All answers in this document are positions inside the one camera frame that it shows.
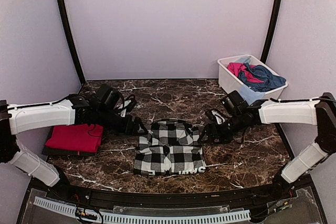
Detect black white plaid shirt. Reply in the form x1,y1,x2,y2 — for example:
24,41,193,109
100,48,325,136
133,119,206,176

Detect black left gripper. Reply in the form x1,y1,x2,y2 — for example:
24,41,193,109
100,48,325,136
96,106,148,136

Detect folded black garment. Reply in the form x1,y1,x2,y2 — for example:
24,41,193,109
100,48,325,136
43,128,101,157

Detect pink garment in bin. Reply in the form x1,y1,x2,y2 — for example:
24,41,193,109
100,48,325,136
227,62,264,83

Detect folded red t-shirt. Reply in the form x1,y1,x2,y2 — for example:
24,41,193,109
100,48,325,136
46,124,103,153

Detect left black frame post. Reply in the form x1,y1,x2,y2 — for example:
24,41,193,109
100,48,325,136
57,0,86,85

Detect right black frame post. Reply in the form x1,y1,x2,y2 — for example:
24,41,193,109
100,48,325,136
260,0,281,63

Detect white plastic laundry bin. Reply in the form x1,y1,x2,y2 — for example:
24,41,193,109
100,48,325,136
217,55,288,99

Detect black front rail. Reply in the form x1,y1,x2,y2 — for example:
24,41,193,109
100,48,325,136
40,185,289,209

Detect light blue cloth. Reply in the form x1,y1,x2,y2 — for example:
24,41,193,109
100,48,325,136
238,85,265,105

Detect white slotted cable duct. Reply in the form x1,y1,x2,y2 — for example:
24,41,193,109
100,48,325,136
34,196,250,223

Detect blue garment in bin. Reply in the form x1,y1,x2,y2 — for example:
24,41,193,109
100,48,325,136
238,63,286,92

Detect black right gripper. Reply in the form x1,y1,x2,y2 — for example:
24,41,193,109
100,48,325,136
197,113,245,145

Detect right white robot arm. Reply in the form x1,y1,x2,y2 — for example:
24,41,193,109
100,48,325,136
203,91,335,200

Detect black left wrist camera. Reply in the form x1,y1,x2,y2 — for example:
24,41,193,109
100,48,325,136
94,84,121,110

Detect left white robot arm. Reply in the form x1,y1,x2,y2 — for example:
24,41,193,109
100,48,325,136
1,94,148,201

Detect black frame post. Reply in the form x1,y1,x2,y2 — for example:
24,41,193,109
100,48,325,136
260,0,281,63
57,0,86,85

